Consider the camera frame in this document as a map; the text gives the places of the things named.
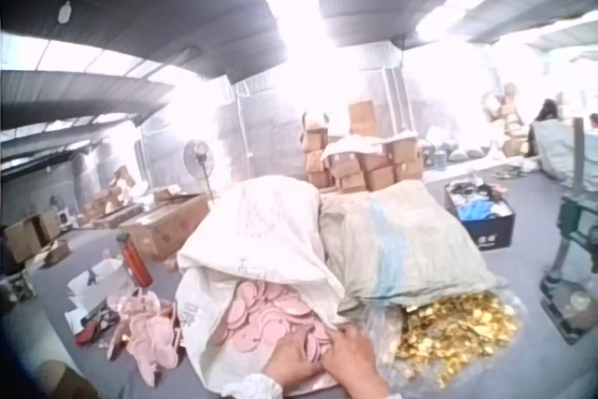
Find person's left hand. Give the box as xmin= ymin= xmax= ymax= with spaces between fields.
xmin=267 ymin=331 xmax=334 ymax=393

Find person's right hand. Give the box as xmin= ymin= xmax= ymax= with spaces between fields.
xmin=321 ymin=326 xmax=399 ymax=399

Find pile of pink discs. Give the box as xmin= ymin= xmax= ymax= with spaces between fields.
xmin=210 ymin=279 xmax=340 ymax=389

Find grey sack with blue stripe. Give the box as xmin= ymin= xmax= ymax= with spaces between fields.
xmin=318 ymin=179 xmax=497 ymax=317

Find heap of gold metal pieces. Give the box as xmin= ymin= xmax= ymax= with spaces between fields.
xmin=395 ymin=292 xmax=523 ymax=385

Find clear plastic bag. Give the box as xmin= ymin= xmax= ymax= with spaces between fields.
xmin=366 ymin=287 xmax=532 ymax=399

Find white woven sack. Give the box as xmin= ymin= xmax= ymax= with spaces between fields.
xmin=175 ymin=175 xmax=347 ymax=399

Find heap of loose pink discs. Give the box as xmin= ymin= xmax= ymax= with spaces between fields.
xmin=106 ymin=287 xmax=182 ymax=373

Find stack of brown cardboard boxes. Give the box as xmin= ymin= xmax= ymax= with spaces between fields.
xmin=300 ymin=99 xmax=425 ymax=195

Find black crate with items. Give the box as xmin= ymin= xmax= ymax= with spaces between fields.
xmin=442 ymin=180 xmax=516 ymax=251

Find large brown cardboard carton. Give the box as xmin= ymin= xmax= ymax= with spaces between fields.
xmin=117 ymin=192 xmax=212 ymax=264

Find red bottle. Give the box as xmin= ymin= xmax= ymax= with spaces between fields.
xmin=115 ymin=232 xmax=155 ymax=290

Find standing fan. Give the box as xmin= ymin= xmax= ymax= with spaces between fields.
xmin=182 ymin=138 xmax=218 ymax=207

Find white open paper boxes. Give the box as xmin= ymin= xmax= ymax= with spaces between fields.
xmin=64 ymin=257 xmax=137 ymax=335

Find red scrap item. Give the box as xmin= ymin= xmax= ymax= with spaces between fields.
xmin=73 ymin=313 xmax=111 ymax=348

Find heap of cartons and goods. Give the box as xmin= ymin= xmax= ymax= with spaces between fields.
xmin=82 ymin=164 xmax=158 ymax=228

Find brown cardboard box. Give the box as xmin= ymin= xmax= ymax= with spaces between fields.
xmin=26 ymin=360 xmax=97 ymax=399

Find pile of cartons and bags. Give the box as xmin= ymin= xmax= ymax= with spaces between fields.
xmin=482 ymin=82 xmax=534 ymax=161

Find large grey bulk bag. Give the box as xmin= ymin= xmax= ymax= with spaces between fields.
xmin=532 ymin=118 xmax=598 ymax=191

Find open cardboard boxes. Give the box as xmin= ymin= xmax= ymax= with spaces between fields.
xmin=3 ymin=210 xmax=72 ymax=270

